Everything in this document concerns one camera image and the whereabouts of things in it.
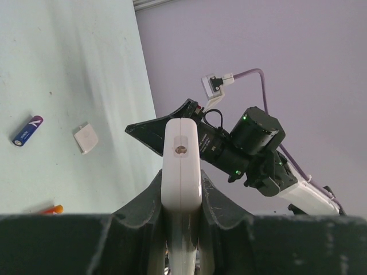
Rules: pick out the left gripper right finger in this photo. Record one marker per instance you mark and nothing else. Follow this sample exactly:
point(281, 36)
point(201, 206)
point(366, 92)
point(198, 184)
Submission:
point(223, 238)

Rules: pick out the white remote control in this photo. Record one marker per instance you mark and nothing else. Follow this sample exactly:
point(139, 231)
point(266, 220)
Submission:
point(181, 193)

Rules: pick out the white battery cover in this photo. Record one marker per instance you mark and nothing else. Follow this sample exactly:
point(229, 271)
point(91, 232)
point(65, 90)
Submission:
point(86, 138)

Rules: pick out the red orange battery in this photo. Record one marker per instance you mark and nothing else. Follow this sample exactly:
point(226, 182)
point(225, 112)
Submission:
point(56, 209)

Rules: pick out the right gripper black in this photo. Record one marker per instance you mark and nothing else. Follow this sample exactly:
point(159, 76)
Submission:
point(214, 147)

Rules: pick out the right aluminium frame post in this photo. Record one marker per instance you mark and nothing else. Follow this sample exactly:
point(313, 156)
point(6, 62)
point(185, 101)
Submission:
point(140, 5)

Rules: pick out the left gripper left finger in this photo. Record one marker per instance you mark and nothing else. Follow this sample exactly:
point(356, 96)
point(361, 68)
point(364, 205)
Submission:
point(133, 239)

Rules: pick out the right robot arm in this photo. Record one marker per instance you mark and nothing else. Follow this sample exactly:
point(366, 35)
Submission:
point(249, 150)

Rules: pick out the purple blue battery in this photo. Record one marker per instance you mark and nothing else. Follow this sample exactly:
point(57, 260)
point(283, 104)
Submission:
point(27, 131)

